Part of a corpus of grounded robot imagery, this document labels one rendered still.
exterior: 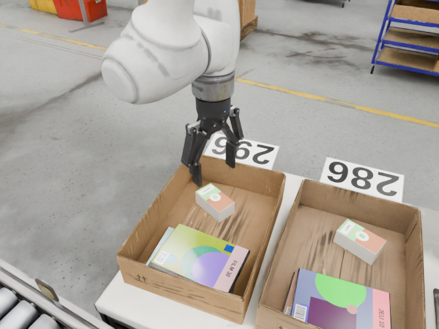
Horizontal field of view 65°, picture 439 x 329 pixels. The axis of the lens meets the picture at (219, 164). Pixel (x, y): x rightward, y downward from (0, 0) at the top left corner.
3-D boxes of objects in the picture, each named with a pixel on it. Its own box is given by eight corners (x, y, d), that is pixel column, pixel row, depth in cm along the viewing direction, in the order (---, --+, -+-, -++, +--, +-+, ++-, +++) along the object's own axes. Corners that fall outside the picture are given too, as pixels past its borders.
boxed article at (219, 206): (219, 224, 89) (219, 212, 87) (195, 203, 95) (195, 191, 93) (234, 214, 92) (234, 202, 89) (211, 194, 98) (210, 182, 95)
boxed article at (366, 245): (370, 266, 80) (376, 254, 77) (332, 242, 85) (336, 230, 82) (381, 252, 83) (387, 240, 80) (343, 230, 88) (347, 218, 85)
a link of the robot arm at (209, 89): (180, 66, 69) (182, 93, 73) (209, 81, 63) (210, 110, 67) (215, 55, 73) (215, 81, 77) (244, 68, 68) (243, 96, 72)
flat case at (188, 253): (179, 226, 85) (178, 222, 84) (249, 253, 79) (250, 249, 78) (147, 269, 76) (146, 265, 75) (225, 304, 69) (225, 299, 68)
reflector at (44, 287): (69, 314, 74) (53, 286, 67) (66, 318, 73) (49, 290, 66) (53, 304, 75) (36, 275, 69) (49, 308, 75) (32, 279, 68)
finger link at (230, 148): (225, 141, 85) (227, 140, 86) (225, 163, 90) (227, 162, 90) (233, 147, 83) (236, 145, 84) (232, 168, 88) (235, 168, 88)
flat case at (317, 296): (297, 271, 77) (298, 267, 76) (388, 296, 72) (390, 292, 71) (287, 328, 67) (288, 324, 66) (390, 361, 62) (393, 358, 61)
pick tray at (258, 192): (283, 200, 97) (287, 173, 91) (242, 327, 69) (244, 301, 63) (191, 177, 105) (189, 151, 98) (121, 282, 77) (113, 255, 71)
